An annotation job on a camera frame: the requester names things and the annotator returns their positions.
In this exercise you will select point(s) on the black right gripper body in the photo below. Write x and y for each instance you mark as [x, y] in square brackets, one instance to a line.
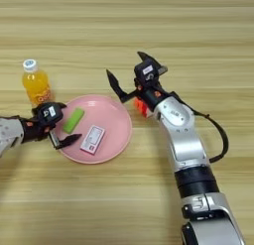
[150, 97]

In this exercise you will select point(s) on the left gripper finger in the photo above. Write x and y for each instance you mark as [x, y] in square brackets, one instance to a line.
[70, 140]
[61, 105]

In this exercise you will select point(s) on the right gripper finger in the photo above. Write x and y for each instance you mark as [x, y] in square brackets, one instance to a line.
[146, 58]
[115, 83]

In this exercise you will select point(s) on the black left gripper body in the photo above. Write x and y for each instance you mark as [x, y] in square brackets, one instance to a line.
[33, 131]

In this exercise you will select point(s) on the multicoloured puzzle cube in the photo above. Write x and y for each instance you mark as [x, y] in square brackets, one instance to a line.
[141, 108]

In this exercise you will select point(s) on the orange juice bottle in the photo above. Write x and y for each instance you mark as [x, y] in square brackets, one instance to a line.
[36, 83]

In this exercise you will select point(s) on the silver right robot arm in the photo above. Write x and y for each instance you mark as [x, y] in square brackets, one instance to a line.
[185, 140]

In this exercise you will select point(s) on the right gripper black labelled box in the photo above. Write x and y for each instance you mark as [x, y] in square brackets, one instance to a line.
[147, 73]

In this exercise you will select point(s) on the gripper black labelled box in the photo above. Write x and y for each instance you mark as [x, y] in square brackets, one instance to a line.
[48, 113]
[147, 73]

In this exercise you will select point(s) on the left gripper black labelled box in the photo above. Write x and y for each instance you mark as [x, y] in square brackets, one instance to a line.
[48, 113]

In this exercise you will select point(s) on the green rectangular block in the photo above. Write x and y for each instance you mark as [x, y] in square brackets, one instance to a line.
[73, 120]

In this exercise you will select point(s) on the small red white card box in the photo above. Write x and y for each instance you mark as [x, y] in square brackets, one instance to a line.
[92, 140]

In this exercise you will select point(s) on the pink round plate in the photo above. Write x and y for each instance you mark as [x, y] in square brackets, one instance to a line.
[115, 130]

